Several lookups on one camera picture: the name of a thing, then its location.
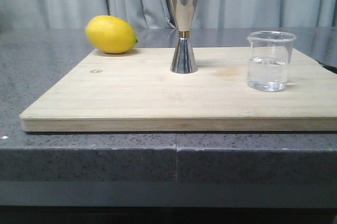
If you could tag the light wooden cutting board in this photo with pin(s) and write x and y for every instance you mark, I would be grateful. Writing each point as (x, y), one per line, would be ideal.
(138, 92)

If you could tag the clear glass beaker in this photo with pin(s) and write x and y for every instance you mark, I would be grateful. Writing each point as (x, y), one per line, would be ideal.
(269, 61)

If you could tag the yellow lemon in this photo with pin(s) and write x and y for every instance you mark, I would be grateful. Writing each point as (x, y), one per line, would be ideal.
(110, 34)

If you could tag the silver steel jigger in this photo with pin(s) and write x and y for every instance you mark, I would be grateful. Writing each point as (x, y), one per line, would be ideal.
(183, 60)

